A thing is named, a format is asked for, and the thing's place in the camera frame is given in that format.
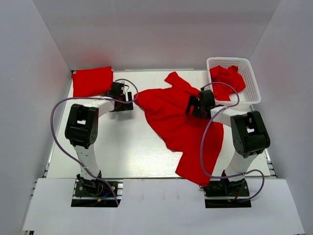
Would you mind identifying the red t-shirt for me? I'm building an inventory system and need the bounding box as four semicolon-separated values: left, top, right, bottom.
71;66;113;97
210;66;246;101
134;72;224;185

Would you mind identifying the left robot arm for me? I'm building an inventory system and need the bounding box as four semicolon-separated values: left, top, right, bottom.
65;79;134;195

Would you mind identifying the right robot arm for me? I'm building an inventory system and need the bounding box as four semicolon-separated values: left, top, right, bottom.
185;89;270;195

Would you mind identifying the crumpled red t-shirt in basket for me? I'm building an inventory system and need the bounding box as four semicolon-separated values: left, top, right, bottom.
210;66;246;101

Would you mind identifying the white plastic basket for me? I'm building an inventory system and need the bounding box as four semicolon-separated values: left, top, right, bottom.
206;57;261;111

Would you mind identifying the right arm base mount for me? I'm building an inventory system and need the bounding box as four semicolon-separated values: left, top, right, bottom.
199;179;251;209

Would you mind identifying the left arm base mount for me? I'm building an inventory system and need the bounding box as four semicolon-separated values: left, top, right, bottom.
71;180;123;208

